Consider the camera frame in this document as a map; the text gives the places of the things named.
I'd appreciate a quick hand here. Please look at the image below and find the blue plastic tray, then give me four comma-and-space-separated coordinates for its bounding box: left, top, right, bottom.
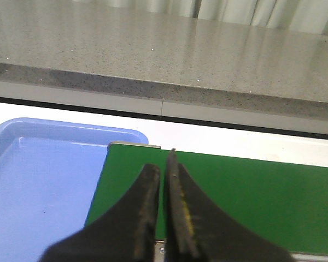
0, 118, 148, 261

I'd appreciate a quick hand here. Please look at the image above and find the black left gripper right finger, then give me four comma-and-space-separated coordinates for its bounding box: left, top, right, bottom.
164, 150, 294, 261

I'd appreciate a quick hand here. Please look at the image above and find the grey pleated curtain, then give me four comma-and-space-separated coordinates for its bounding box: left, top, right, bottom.
71, 0, 328, 36

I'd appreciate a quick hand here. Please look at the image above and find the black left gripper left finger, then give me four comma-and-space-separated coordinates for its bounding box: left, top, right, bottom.
40, 164, 160, 261

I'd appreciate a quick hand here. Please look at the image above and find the grey stone counter slab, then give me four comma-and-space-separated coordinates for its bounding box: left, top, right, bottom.
0, 1, 328, 137

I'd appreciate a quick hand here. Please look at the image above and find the green conveyor belt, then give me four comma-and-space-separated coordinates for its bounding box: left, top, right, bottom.
85, 144, 328, 255

